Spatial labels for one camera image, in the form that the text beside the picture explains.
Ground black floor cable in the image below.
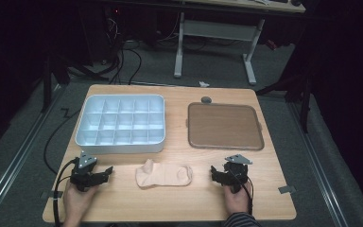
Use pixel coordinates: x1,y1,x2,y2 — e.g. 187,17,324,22
43,108,82,176

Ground bundle of black cables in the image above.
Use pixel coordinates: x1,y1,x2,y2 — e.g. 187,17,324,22
105,17,144,86

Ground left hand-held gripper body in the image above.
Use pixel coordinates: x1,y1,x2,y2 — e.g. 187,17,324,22
70,150,99,192

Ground white compartment organizer box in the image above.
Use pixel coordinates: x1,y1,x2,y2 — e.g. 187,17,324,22
75,94,166,155

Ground metal floor rail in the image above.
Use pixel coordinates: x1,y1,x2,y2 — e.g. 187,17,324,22
0,84,64,223
286,99,351,227

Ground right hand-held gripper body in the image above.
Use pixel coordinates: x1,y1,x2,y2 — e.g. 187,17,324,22
222,153,253,194

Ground hand-held gripper cable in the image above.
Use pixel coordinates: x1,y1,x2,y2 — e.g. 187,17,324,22
226,164,254,216
52,158,78,227

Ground white-legged wooden desk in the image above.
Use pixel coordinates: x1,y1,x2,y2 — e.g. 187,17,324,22
173,0,307,86

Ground left hand-held gripper cable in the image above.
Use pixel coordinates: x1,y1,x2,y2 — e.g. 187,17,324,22
52,158,78,227

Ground person's right hand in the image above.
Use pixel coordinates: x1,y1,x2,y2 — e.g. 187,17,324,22
222,181,253,218

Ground peach ankle sock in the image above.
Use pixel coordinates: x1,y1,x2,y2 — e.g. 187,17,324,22
134,158,194,190

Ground brown rectangular tray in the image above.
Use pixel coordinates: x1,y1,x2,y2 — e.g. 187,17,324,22
186,101,266,151

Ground right hand-held gripper cable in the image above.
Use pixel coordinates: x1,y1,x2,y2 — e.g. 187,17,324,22
226,164,254,216

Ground person's left hand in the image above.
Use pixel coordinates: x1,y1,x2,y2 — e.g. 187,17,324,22
63,182,99,222

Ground black metal stand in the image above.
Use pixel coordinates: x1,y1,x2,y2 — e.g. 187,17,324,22
40,51,72,114
254,70,314,134

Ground grey tape strip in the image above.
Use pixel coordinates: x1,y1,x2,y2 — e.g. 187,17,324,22
41,189,64,200
278,184,297,195

